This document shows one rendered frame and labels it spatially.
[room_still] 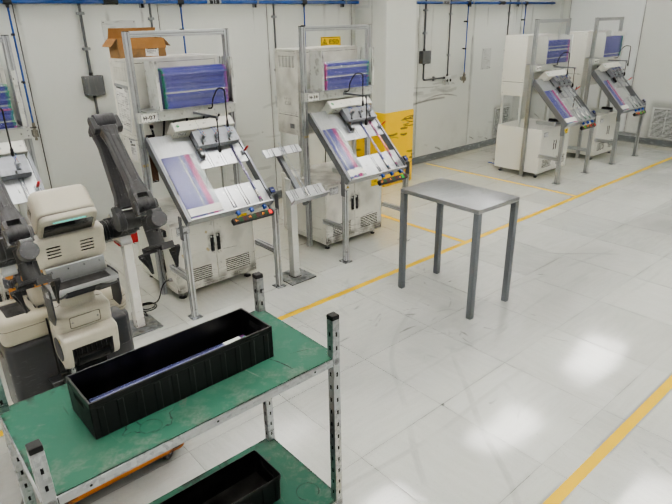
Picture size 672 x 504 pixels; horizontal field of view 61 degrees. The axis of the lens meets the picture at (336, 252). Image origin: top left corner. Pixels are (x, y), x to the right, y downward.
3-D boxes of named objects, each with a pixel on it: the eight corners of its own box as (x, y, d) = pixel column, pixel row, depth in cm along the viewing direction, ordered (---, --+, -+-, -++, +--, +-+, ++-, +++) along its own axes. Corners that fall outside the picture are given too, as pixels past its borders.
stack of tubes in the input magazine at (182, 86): (229, 102, 423) (226, 64, 413) (166, 109, 392) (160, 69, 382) (221, 100, 432) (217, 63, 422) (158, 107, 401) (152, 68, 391)
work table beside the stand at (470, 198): (470, 320, 393) (479, 210, 363) (397, 287, 444) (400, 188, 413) (508, 300, 420) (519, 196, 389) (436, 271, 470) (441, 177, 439)
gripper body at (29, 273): (53, 278, 183) (45, 256, 183) (19, 288, 177) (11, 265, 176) (49, 280, 188) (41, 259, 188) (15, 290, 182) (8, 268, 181)
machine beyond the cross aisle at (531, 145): (592, 173, 749) (617, 17, 677) (560, 185, 700) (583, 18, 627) (503, 156, 845) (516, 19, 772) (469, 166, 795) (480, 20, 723)
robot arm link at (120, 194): (107, 121, 228) (81, 124, 222) (116, 109, 217) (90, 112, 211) (141, 227, 230) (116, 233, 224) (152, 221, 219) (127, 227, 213)
